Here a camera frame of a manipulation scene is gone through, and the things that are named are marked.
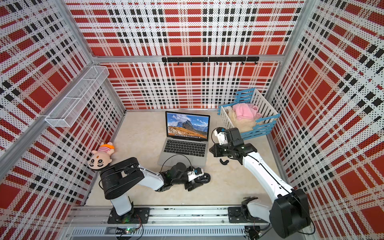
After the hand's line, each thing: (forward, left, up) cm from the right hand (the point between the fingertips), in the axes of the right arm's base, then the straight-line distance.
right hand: (213, 149), depth 80 cm
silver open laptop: (+16, +17, -15) cm, 28 cm away
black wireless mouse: (-11, +5, -14) cm, 19 cm away
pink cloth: (+31, -24, -2) cm, 39 cm away
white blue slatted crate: (+48, -32, -4) cm, 58 cm away
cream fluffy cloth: (+24, -21, -9) cm, 33 cm away
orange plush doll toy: (-1, +65, -7) cm, 66 cm away
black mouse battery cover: (0, -8, -17) cm, 19 cm away
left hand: (-8, +7, -17) cm, 20 cm away
